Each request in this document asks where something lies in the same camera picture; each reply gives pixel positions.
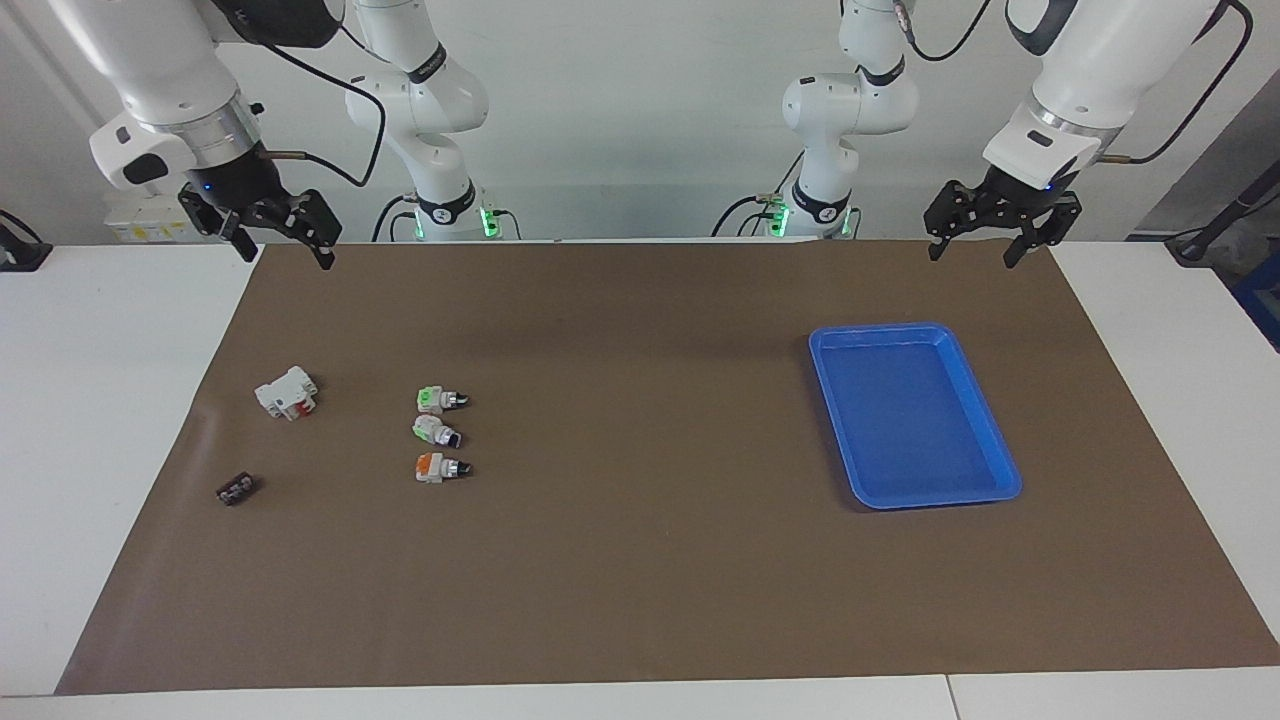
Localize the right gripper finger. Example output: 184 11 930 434
284 187 344 271
179 182 260 264

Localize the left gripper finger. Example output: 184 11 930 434
923 180 987 263
1002 194 1084 270

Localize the orange selector switch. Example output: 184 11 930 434
415 452 473 486

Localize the white box with yellow label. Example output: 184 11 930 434
104 194 193 245

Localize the white circuit breaker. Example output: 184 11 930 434
254 366 321 422

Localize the black stand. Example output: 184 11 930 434
1165 160 1280 266

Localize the blue plastic tray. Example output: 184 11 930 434
808 322 1023 511

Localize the blue crate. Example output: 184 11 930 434
1232 250 1280 353

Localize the brown table mat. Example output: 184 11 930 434
55 240 1280 696

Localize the black base cable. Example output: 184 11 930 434
371 194 417 243
711 194 777 239

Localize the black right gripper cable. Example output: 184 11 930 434
210 0 403 189

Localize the black clamp mount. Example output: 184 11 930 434
0 210 53 273

